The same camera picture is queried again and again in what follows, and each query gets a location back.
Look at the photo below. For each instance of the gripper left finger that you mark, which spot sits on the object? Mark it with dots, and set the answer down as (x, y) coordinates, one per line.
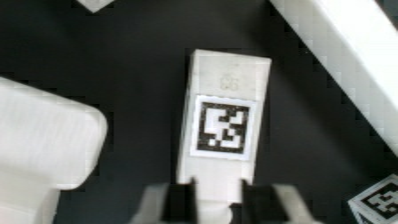
(167, 204)

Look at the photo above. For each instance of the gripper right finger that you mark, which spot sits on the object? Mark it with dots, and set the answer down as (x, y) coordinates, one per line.
(271, 204)

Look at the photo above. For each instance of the white chair leg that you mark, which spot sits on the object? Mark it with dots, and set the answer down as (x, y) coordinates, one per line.
(224, 102)
(95, 5)

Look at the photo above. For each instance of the front long chair side piece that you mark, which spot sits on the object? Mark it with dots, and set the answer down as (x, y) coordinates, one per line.
(52, 136)

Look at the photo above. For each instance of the small white tagged block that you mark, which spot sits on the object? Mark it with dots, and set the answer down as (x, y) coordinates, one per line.
(374, 204)

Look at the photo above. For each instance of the white right border rail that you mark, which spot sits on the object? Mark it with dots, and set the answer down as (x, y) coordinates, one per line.
(350, 37)

